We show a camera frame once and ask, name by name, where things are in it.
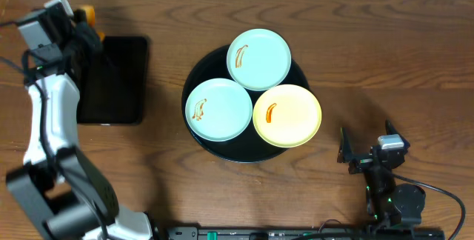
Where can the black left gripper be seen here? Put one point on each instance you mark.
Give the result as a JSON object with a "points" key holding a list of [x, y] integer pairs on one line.
{"points": [[86, 32]]}

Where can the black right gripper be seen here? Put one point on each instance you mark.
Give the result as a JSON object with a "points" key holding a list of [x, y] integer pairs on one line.
{"points": [[369, 161]]}

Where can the orange green scrub sponge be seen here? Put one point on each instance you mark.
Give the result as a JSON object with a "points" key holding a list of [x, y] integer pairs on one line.
{"points": [[87, 13]]}

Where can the mint plate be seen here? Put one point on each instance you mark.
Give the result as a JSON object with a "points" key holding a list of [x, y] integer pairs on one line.
{"points": [[218, 109], [258, 59]]}

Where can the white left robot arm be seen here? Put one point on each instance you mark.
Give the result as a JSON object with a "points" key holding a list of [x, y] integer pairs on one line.
{"points": [[62, 192]]}

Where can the black rectangular water tray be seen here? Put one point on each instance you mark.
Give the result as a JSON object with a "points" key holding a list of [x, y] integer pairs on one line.
{"points": [[113, 87]]}

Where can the black round tray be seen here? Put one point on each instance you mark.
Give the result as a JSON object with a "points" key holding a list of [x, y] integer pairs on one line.
{"points": [[249, 146]]}

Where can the yellow plate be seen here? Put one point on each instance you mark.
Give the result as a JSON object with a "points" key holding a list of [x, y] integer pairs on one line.
{"points": [[287, 115]]}

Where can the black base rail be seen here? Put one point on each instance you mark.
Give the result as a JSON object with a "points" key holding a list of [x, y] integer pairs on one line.
{"points": [[328, 233]]}

